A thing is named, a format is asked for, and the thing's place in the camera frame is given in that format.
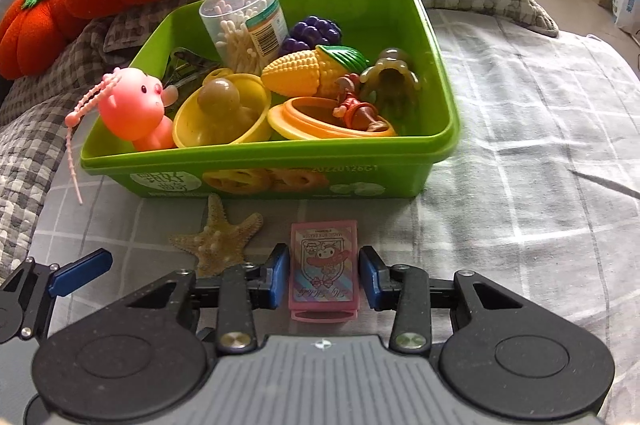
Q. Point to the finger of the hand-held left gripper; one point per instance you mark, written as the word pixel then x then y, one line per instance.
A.
pixel 80 272

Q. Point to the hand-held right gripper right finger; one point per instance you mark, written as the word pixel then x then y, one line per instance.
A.
pixel 369 277

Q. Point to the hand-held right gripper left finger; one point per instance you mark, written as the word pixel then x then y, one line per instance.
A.
pixel 277 277

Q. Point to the pink card box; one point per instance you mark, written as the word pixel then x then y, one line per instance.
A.
pixel 322 265

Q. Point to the orange plastic lid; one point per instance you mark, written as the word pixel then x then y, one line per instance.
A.
pixel 300 125

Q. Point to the small red brown figurine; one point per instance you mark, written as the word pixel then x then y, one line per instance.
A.
pixel 352 107

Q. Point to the yellow plastic cup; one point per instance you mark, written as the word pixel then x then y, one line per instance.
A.
pixel 187 125

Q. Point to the pink pig toy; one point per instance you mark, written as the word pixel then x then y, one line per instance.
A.
pixel 132 100

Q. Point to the green plastic box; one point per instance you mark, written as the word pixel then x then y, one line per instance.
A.
pixel 430 105

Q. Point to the amber round-headed octopus toy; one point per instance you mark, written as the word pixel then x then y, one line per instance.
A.
pixel 220 97

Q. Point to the yellow toy corn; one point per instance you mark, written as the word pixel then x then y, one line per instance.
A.
pixel 290 72

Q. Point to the amber long-armed octopus toy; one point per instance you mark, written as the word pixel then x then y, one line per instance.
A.
pixel 392 70

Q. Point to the dark hair claw clip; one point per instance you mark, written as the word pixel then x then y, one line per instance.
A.
pixel 185 65

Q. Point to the purple toy grapes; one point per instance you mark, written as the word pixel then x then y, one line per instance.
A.
pixel 315 30

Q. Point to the clear cotton swab jar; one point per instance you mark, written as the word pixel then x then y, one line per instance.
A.
pixel 245 25

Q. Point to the dried starfish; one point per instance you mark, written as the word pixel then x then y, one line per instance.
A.
pixel 217 245

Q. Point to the dark checked blanket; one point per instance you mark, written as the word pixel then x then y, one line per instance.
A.
pixel 35 140

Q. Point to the light grid bed sheet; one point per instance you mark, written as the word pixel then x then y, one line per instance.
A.
pixel 525 155

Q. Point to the small orange pumpkin cushion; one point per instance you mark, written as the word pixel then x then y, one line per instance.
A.
pixel 45 25

